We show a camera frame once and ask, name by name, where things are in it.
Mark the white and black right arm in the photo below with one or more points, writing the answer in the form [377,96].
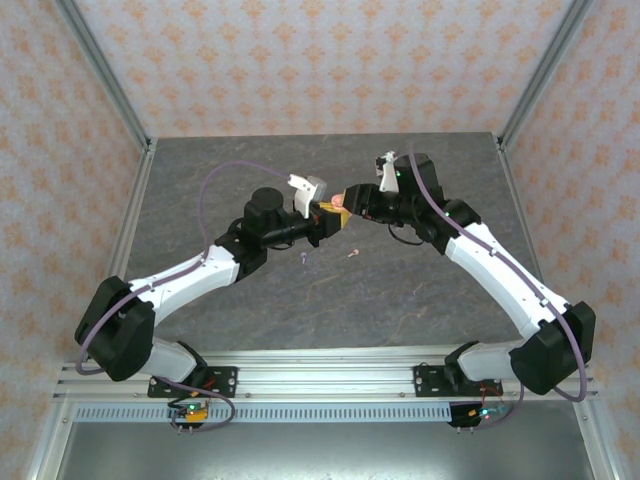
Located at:
[500,280]

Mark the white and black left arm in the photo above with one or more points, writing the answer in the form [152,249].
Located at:
[175,285]

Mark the small controller circuit board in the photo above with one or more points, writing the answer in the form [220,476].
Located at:
[482,414]
[192,412]

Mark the grey metal panel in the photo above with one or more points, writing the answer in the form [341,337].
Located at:
[325,450]

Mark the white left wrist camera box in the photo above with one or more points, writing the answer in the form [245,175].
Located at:
[302,200]

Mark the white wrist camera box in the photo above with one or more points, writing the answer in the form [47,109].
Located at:
[302,200]
[386,180]

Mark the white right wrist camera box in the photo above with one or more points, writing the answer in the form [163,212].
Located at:
[386,180]

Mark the aluminium table side rail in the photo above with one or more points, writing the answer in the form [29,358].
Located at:
[520,210]
[135,200]

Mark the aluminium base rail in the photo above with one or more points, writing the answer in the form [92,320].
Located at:
[325,375]

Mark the aluminium frame post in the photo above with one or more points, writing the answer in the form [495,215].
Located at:
[542,75]
[107,75]

